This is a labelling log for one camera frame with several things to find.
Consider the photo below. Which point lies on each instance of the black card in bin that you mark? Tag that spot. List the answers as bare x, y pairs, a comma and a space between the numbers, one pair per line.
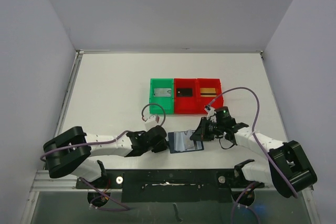
184, 92

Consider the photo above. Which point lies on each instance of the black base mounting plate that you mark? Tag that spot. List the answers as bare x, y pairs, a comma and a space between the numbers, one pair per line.
172, 185

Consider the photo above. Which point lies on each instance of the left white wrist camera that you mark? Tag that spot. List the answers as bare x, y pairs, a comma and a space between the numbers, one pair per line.
151, 121

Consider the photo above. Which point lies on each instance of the gold card in bin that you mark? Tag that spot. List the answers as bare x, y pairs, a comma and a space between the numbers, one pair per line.
208, 92

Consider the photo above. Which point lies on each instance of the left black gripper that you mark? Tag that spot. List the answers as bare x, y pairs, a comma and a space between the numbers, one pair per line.
163, 146

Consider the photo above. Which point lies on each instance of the silver card in green bin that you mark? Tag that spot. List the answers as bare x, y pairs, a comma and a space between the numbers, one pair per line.
162, 92

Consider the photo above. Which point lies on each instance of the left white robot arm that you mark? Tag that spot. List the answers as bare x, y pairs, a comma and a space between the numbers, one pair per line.
71, 151

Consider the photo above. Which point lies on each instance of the middle red plastic bin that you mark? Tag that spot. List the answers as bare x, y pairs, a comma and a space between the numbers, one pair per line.
185, 100

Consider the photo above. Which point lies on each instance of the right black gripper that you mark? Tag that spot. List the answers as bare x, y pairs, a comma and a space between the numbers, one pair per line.
202, 129

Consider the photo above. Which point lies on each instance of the green plastic bin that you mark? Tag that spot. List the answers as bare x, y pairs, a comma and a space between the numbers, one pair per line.
167, 103

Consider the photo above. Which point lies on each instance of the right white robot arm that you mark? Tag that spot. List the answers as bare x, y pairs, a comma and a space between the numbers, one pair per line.
287, 168

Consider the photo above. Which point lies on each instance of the blue leather card holder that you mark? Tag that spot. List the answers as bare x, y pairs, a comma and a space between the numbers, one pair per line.
179, 142

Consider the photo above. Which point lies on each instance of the aluminium front rail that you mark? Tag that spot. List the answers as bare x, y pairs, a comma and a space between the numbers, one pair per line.
43, 183

